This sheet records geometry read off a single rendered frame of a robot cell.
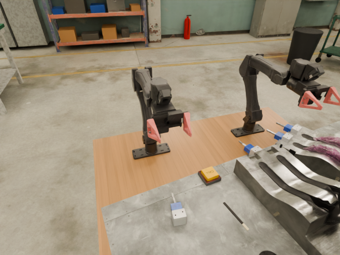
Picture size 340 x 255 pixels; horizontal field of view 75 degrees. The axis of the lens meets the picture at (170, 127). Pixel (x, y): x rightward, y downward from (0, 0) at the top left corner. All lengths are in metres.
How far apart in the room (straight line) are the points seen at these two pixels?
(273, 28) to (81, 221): 6.20
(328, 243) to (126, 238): 0.70
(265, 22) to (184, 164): 5.81
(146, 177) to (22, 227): 1.31
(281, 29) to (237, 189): 6.17
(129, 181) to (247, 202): 0.53
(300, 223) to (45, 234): 1.69
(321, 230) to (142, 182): 0.72
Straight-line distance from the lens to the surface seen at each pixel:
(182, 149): 1.22
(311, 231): 0.98
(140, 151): 1.20
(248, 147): 1.23
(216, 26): 6.61
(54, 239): 1.99
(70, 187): 2.24
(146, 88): 0.87
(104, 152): 1.25
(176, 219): 0.90
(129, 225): 0.95
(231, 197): 1.05
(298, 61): 1.05
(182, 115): 0.71
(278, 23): 6.87
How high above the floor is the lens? 1.62
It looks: 37 degrees down
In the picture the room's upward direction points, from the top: straight up
